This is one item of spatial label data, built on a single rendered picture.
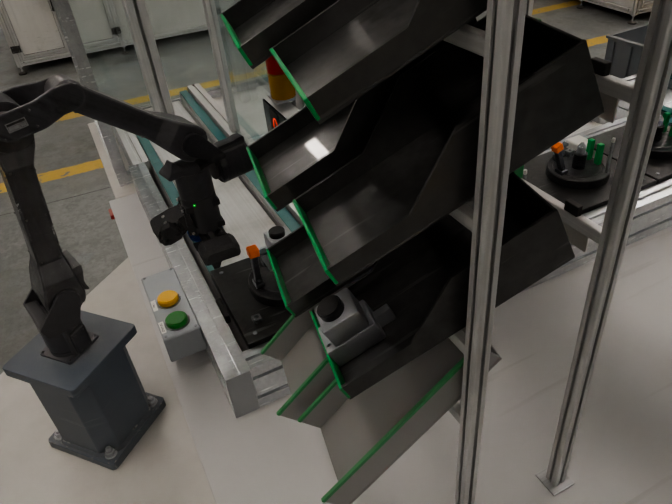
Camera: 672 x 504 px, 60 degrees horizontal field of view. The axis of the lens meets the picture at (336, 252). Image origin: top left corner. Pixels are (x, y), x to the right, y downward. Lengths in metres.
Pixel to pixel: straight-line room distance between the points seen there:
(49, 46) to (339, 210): 5.82
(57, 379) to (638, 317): 1.04
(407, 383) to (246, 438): 0.37
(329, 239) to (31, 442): 0.77
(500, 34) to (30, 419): 1.05
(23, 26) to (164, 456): 5.51
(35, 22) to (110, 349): 5.45
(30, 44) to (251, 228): 5.08
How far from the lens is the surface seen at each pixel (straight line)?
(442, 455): 1.00
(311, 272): 0.78
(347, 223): 0.58
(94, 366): 0.97
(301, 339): 0.94
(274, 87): 1.16
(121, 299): 1.41
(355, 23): 0.56
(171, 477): 1.05
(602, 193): 1.43
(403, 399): 0.77
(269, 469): 1.01
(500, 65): 0.45
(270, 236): 1.07
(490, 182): 0.49
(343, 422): 0.84
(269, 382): 1.05
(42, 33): 6.31
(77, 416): 1.03
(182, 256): 1.31
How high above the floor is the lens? 1.69
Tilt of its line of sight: 37 degrees down
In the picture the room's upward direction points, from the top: 6 degrees counter-clockwise
